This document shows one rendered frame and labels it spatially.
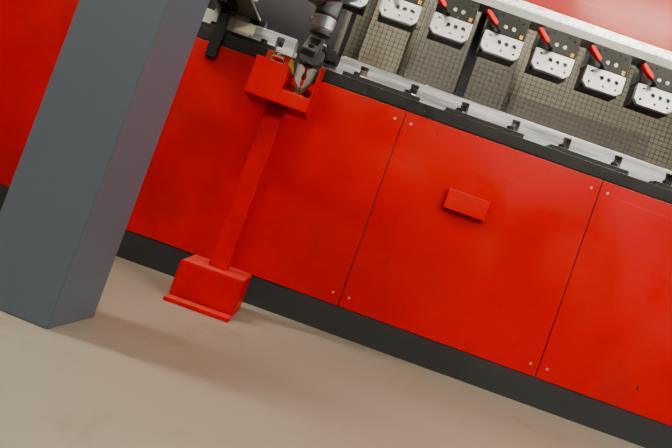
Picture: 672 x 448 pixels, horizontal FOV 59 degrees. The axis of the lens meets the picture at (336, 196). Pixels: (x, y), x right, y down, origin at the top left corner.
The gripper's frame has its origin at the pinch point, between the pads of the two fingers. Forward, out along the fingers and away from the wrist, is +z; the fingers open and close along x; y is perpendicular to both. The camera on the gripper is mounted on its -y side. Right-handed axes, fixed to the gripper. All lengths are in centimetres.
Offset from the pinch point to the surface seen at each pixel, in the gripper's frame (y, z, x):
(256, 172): -3.8, 29.0, 3.8
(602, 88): 34, -41, -102
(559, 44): 36, -51, -82
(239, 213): -4.9, 42.7, 4.5
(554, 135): 34, -19, -92
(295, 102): -6.8, 4.7, -0.8
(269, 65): -6.2, -3.3, 10.4
